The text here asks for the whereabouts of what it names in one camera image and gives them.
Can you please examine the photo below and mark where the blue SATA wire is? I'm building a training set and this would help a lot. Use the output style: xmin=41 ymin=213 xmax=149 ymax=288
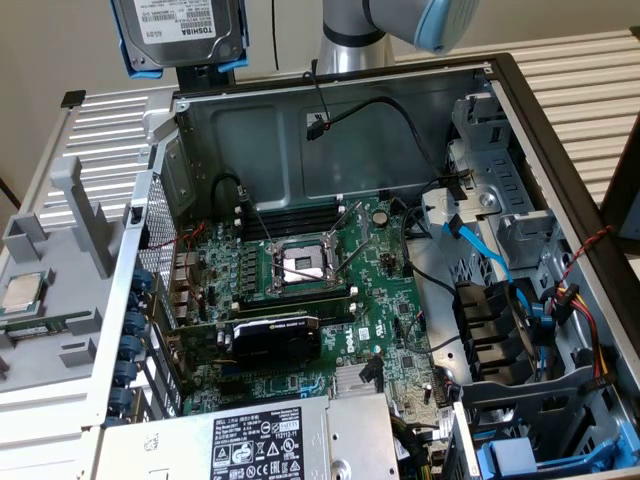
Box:
xmin=442 ymin=215 xmax=557 ymax=394

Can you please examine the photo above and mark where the hard disk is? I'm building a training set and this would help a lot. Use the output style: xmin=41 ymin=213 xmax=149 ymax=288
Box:
xmin=108 ymin=0 xmax=252 ymax=81

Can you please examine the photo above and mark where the red yellow power wire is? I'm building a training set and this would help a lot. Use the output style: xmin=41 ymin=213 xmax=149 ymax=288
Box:
xmin=552 ymin=282 xmax=615 ymax=394

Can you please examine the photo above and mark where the grey disk bay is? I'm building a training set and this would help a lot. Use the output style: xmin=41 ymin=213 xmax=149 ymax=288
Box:
xmin=447 ymin=363 xmax=640 ymax=480

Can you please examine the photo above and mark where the blue disk carrier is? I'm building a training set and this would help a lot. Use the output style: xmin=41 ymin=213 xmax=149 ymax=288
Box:
xmin=474 ymin=422 xmax=640 ymax=476

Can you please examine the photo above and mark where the silver socket cover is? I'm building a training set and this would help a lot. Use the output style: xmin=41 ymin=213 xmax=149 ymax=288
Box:
xmin=327 ymin=199 xmax=372 ymax=247

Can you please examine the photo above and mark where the CPU socket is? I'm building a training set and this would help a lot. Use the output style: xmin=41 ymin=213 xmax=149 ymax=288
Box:
xmin=267 ymin=237 xmax=350 ymax=297

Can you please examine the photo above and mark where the black RAM slot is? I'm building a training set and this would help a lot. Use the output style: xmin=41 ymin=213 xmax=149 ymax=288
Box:
xmin=244 ymin=218 xmax=339 ymax=229
xmin=233 ymin=285 xmax=359 ymax=301
xmin=242 ymin=226 xmax=334 ymax=239
xmin=247 ymin=209 xmax=341 ymax=220

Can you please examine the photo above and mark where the thin metal locking lever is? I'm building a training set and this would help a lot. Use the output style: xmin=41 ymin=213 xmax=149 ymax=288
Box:
xmin=238 ymin=185 xmax=275 ymax=247
xmin=333 ymin=237 xmax=374 ymax=277

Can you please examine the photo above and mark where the green Dell motherboard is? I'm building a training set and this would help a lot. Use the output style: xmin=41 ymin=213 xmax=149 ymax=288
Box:
xmin=167 ymin=193 xmax=456 ymax=441

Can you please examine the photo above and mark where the grey open PC case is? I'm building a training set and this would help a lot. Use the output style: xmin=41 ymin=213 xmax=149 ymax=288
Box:
xmin=81 ymin=51 xmax=640 ymax=480

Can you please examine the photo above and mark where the black graphics card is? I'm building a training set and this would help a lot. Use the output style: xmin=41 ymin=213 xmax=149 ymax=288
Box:
xmin=163 ymin=313 xmax=325 ymax=374

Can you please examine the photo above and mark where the silver chipset heatsink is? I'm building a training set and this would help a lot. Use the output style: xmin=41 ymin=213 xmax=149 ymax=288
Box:
xmin=333 ymin=366 xmax=384 ymax=400

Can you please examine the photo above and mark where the silver drive cage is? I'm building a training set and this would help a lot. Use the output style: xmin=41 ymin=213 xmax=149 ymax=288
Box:
xmin=418 ymin=93 xmax=561 ymax=275

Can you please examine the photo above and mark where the black plastic fan shroud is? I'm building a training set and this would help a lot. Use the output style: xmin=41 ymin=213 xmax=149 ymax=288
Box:
xmin=451 ymin=280 xmax=537 ymax=387

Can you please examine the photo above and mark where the black block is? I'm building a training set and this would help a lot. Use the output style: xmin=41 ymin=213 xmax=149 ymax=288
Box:
xmin=174 ymin=63 xmax=237 ymax=94

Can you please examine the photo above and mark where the silver power supply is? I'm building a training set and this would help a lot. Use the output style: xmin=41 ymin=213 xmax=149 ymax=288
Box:
xmin=99 ymin=391 xmax=401 ymax=480

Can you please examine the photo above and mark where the grey parts rack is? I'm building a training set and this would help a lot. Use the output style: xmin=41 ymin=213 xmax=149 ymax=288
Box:
xmin=0 ymin=155 xmax=129 ymax=397

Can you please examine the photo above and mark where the green RAM stick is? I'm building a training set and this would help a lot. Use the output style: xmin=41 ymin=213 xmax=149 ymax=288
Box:
xmin=0 ymin=315 xmax=70 ymax=342

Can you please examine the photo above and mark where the silver CPU chip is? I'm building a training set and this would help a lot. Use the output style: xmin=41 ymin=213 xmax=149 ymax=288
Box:
xmin=0 ymin=272 xmax=50 ymax=320

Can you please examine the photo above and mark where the black wire with flat plug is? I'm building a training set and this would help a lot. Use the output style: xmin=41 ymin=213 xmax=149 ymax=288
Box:
xmin=303 ymin=97 xmax=454 ymax=181

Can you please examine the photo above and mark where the black wire loop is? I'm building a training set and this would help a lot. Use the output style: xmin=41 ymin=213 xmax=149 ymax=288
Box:
xmin=212 ymin=172 xmax=251 ymax=206

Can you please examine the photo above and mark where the thin black red-ended wire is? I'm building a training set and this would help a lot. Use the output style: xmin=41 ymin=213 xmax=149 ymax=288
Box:
xmin=302 ymin=69 xmax=334 ymax=130

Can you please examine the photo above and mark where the long black wire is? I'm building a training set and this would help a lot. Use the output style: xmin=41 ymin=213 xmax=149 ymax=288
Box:
xmin=399 ymin=204 xmax=459 ymax=296

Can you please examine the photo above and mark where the thin black wire red plug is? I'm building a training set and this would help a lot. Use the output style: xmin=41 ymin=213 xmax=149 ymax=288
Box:
xmin=397 ymin=309 xmax=427 ymax=351

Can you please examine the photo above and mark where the black wire with angled plug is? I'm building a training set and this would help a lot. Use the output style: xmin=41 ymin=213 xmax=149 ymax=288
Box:
xmin=360 ymin=355 xmax=386 ymax=396

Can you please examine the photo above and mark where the black strap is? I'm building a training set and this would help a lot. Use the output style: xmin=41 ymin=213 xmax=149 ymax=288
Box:
xmin=438 ymin=170 xmax=474 ymax=202

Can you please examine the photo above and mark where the thin black cable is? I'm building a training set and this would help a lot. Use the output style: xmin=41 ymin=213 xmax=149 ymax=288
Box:
xmin=271 ymin=0 xmax=282 ymax=71

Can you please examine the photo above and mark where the sleeved power wire bundle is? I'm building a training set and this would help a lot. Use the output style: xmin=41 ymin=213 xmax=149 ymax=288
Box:
xmin=391 ymin=412 xmax=439 ymax=480

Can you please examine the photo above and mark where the red black twisted wire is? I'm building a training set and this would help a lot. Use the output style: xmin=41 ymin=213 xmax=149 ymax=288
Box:
xmin=552 ymin=224 xmax=615 ymax=291

